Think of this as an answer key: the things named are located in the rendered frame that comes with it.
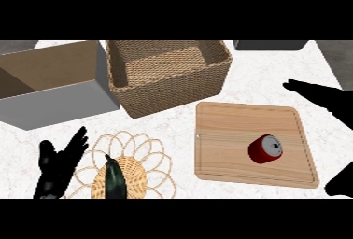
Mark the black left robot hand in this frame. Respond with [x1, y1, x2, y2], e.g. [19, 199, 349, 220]
[31, 125, 92, 200]

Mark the dark grey appliance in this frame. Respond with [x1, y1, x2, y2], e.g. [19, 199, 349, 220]
[232, 39, 309, 51]

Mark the dark green cucumber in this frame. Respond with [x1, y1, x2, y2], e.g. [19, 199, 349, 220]
[104, 153, 129, 200]

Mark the wooden cutting board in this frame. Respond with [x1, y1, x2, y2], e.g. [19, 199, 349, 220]
[194, 101, 322, 190]

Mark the red can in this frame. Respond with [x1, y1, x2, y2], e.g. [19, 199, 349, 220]
[247, 134, 284, 165]

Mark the brown wicker basket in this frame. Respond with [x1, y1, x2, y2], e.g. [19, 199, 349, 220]
[105, 39, 235, 120]

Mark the woven flower-shaped placemat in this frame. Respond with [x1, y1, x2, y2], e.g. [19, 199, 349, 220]
[65, 130, 178, 200]

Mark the grey open drawer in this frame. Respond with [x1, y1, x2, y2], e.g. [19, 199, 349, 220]
[0, 40, 121, 132]

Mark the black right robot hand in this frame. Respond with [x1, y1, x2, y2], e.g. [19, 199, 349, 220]
[281, 78, 353, 199]

